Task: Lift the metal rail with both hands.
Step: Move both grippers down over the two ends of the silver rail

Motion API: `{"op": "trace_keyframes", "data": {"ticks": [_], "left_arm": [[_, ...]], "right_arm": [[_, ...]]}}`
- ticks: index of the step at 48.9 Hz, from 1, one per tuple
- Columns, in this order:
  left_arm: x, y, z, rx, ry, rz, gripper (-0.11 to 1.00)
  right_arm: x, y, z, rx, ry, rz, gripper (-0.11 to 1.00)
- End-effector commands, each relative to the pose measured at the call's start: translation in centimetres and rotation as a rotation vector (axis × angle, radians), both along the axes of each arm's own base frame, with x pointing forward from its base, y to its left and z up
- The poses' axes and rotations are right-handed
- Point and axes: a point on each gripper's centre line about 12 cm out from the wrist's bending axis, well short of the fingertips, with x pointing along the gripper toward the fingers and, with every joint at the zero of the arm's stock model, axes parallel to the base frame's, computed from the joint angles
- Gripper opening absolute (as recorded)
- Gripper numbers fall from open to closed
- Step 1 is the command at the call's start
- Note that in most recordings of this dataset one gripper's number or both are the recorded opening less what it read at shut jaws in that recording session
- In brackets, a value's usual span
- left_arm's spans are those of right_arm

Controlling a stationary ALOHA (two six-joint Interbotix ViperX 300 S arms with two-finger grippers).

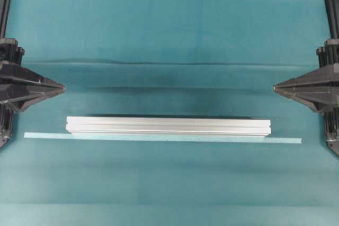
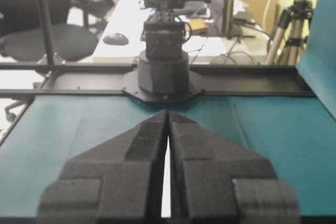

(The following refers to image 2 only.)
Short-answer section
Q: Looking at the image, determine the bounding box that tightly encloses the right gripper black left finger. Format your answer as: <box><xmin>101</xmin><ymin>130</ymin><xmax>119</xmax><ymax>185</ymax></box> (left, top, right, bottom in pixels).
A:
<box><xmin>36</xmin><ymin>110</ymin><xmax>168</xmax><ymax>223</ymax></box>

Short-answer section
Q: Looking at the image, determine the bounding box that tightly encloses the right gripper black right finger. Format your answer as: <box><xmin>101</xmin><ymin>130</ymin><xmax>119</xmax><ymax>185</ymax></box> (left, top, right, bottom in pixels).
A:
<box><xmin>169</xmin><ymin>112</ymin><xmax>300</xmax><ymax>223</ymax></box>

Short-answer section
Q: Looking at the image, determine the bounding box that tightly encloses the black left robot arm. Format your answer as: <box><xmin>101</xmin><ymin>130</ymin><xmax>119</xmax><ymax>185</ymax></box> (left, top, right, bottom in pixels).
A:
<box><xmin>138</xmin><ymin>0</ymin><xmax>211</xmax><ymax>95</ymax></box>

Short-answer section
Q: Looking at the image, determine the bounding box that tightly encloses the teal table cloth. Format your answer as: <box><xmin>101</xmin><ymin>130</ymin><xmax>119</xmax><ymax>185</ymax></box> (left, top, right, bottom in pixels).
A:
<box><xmin>1</xmin><ymin>0</ymin><xmax>335</xmax><ymax>223</ymax></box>

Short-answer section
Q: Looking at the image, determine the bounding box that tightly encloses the white desk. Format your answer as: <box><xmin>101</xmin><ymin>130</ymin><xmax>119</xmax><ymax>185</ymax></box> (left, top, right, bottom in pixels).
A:
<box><xmin>92</xmin><ymin>0</ymin><xmax>271</xmax><ymax>65</ymax></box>

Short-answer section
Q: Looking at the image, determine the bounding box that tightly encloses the black computer mouse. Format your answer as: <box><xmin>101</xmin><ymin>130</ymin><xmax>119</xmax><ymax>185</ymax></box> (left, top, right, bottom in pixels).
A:
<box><xmin>103</xmin><ymin>33</ymin><xmax>129</xmax><ymax>46</ymax></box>

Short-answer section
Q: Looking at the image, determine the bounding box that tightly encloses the black monitor stand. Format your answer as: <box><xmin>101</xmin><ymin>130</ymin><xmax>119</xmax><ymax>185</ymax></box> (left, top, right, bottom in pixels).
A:
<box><xmin>219</xmin><ymin>0</ymin><xmax>251</xmax><ymax>39</ymax></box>

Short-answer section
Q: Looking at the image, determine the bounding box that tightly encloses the yellow notebook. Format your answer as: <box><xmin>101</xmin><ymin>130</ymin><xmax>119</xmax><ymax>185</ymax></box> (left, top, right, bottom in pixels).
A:
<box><xmin>187</xmin><ymin>18</ymin><xmax>208</xmax><ymax>32</ymax></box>

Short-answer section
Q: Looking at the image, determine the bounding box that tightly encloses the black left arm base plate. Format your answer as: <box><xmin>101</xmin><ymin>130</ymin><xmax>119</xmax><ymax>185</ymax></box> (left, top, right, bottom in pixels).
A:
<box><xmin>1</xmin><ymin>62</ymin><xmax>315</xmax><ymax>103</ymax></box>

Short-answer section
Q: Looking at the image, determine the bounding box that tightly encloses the camera tripod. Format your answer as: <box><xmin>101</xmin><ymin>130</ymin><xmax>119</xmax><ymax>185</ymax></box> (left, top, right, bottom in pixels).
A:
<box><xmin>265</xmin><ymin>0</ymin><xmax>313</xmax><ymax>66</ymax></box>

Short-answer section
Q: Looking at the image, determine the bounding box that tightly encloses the black vertical frame pole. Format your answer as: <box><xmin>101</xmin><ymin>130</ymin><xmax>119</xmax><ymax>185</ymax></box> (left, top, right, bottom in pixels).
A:
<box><xmin>37</xmin><ymin>0</ymin><xmax>55</xmax><ymax>66</ymax></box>

